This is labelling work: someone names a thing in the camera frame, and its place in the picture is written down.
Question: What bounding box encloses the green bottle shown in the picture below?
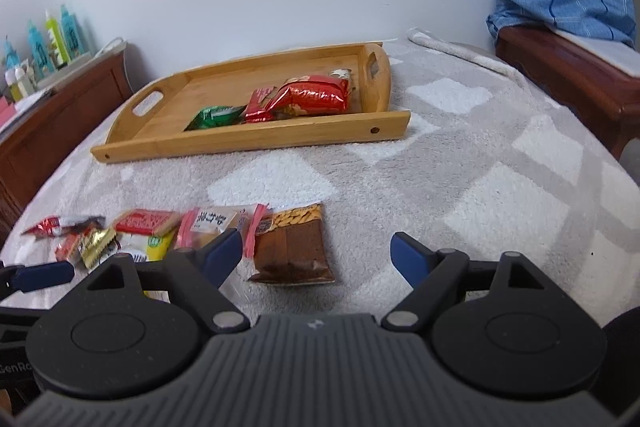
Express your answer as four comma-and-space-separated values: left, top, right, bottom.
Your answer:
44, 10, 71, 68

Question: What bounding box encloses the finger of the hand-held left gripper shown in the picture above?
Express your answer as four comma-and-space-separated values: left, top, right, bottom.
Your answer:
0, 259, 76, 298

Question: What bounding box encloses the red long bar packet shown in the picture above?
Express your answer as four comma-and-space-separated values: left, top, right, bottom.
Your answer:
243, 86, 282, 124

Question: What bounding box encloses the grey white checked blanket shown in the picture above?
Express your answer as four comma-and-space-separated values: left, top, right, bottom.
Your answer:
0, 27, 640, 329

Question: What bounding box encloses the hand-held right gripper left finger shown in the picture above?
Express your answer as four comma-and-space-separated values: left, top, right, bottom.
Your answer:
85, 228, 251, 335

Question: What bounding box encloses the wooden cabinet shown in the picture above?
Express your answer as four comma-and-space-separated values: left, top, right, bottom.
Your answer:
0, 42, 134, 233

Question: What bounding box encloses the brown nut packet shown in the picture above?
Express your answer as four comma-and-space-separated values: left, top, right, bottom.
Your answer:
248, 202, 336, 284

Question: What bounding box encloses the white bottle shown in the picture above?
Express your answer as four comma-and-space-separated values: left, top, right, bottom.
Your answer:
5, 68, 26, 102
18, 62, 36, 98

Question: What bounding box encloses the light blue bottle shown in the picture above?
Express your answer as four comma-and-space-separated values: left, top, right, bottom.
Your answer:
2, 36, 21, 74

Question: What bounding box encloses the red crinkly nut bag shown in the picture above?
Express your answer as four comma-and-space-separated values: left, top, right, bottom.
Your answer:
271, 76, 351, 118

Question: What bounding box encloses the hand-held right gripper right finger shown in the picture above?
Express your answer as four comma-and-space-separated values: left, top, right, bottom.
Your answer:
381, 232, 551, 334

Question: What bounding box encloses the wooden tray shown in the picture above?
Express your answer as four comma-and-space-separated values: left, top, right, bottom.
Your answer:
90, 42, 412, 164

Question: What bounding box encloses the white gold dotted candy packet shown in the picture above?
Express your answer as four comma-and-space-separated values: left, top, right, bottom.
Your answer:
79, 228, 119, 269

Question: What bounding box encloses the pink clear snack packet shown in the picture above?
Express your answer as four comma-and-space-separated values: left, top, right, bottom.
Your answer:
177, 204, 269, 259

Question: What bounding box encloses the white power strip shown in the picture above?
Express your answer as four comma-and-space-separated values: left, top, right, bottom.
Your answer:
92, 38, 126, 56

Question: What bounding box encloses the dark red long snack packet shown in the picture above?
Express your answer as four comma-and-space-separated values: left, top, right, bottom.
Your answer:
21, 215, 107, 239

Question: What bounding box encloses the red snack packet tan border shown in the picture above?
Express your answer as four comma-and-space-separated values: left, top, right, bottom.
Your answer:
110, 209, 181, 238

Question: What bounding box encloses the yellow wafer packet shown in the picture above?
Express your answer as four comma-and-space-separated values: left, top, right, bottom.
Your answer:
117, 229, 179, 298

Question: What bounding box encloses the small red sausage stick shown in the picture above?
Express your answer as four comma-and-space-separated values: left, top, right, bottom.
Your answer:
54, 232, 84, 262

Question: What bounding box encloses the green snack packet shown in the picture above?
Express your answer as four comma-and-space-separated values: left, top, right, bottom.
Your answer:
185, 105, 247, 132

